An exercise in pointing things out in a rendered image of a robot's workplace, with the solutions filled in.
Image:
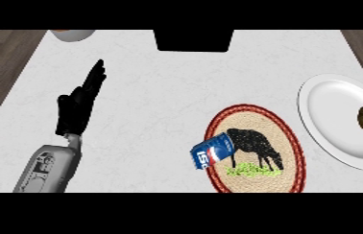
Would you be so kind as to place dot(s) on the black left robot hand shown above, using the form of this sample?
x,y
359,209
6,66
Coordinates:
x,y
76,106

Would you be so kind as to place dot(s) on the round woven cow placemat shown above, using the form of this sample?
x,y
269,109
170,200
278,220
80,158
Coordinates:
x,y
265,177

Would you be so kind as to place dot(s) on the white plate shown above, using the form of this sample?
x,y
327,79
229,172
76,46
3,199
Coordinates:
x,y
331,116

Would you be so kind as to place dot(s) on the dark olive squash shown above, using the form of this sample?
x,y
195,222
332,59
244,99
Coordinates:
x,y
360,117

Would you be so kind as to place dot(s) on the white bowl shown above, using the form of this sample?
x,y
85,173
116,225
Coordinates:
x,y
71,35

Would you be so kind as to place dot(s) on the blue soda can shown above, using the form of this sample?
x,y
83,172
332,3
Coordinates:
x,y
213,151

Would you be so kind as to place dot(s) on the black box appliance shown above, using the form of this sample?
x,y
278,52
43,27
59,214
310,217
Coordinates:
x,y
194,39

